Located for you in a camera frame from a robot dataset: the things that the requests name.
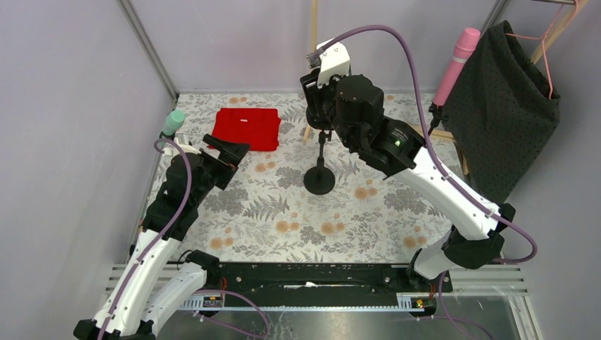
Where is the mint green microphone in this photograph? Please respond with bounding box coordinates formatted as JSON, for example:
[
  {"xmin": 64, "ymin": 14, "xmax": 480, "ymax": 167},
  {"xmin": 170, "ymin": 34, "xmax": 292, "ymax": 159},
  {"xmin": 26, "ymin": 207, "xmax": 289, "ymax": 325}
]
[{"xmin": 160, "ymin": 110, "xmax": 186, "ymax": 138}]

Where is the round-base mic stand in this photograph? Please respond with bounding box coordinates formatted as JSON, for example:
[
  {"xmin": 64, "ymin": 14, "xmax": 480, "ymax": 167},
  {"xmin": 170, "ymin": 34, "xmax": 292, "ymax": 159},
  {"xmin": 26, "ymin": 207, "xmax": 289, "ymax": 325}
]
[
  {"xmin": 303, "ymin": 110, "xmax": 336, "ymax": 196},
  {"xmin": 159, "ymin": 133, "xmax": 193, "ymax": 146}
]

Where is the pink microphone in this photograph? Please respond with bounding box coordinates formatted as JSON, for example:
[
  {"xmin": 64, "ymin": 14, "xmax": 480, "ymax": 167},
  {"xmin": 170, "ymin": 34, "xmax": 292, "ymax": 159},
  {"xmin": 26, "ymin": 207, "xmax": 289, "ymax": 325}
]
[{"xmin": 432, "ymin": 28, "xmax": 481, "ymax": 107}]

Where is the black tripod mic stand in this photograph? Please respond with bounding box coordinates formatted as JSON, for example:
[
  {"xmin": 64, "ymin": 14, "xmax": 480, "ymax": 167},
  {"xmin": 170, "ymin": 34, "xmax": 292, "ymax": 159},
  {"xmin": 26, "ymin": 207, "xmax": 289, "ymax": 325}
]
[{"xmin": 427, "ymin": 102, "xmax": 442, "ymax": 135}]

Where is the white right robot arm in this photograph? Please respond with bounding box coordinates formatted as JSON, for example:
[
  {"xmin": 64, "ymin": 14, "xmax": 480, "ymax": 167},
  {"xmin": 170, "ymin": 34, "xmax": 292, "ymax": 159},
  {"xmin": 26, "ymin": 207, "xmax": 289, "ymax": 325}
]
[{"xmin": 300, "ymin": 69, "xmax": 505, "ymax": 280}]

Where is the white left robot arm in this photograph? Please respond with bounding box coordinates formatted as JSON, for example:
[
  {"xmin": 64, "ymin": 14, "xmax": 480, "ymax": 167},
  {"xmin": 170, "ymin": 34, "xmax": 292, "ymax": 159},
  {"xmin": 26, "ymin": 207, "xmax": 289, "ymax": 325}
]
[{"xmin": 73, "ymin": 135, "xmax": 250, "ymax": 339}]

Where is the red folded cloth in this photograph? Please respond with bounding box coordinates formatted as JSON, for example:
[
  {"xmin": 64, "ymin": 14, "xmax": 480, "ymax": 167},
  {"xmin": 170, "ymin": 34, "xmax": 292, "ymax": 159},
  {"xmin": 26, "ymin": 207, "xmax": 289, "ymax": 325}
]
[{"xmin": 211, "ymin": 108, "xmax": 281, "ymax": 152}]

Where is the floral table mat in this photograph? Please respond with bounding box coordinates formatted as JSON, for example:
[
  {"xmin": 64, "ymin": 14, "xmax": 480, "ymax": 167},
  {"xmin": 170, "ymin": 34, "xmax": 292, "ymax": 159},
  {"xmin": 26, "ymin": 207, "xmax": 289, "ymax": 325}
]
[{"xmin": 172, "ymin": 93, "xmax": 451, "ymax": 263}]

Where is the dark dotted hanging garment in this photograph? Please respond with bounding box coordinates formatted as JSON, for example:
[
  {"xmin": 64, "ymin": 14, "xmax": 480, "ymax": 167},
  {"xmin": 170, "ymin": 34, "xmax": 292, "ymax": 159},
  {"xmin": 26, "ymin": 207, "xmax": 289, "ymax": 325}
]
[{"xmin": 442, "ymin": 21, "xmax": 561, "ymax": 204}]

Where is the wooden clothes rack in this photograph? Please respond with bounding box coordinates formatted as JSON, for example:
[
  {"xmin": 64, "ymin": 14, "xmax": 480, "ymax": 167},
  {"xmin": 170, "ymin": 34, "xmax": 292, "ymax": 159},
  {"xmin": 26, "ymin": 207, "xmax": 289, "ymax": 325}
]
[{"xmin": 302, "ymin": 0, "xmax": 590, "ymax": 176}]

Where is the pink clothes hanger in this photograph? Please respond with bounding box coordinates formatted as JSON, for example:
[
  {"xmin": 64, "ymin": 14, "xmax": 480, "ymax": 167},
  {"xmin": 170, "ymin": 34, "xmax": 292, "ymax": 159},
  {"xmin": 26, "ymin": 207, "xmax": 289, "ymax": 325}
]
[{"xmin": 505, "ymin": 0, "xmax": 588, "ymax": 99}]

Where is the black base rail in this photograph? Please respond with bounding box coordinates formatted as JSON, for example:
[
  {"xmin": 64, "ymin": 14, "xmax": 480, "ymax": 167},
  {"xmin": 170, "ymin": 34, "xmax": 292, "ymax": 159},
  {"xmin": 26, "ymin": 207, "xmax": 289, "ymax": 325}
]
[{"xmin": 202, "ymin": 262, "xmax": 453, "ymax": 309}]

